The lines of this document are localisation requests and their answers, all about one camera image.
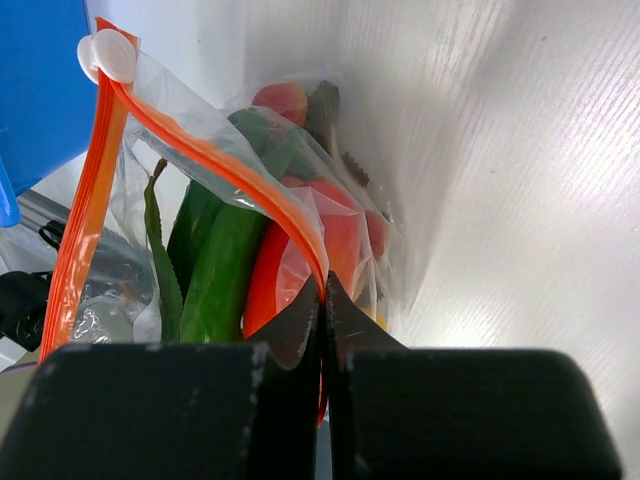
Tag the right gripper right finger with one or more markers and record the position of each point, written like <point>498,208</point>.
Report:
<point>464,413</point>

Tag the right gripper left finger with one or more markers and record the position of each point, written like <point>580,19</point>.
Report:
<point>175,411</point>

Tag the yellow mango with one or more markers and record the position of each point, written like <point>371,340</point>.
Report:
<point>375,308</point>

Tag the red orange mango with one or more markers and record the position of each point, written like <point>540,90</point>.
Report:
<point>317,227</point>

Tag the green cucumber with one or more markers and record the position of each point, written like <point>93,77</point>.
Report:
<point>217,293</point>

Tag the clear zip bag orange zipper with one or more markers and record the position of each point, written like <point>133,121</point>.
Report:
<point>113,280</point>

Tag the green chili pepper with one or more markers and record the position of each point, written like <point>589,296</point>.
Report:
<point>195,217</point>

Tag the grey toy fish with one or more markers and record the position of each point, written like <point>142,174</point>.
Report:
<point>323,112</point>

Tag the blue plastic bin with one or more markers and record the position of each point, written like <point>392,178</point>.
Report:
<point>47,103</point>

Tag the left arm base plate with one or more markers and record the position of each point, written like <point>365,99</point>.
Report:
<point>23,307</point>

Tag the aluminium rail front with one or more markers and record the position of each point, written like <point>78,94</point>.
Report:
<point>22,248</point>

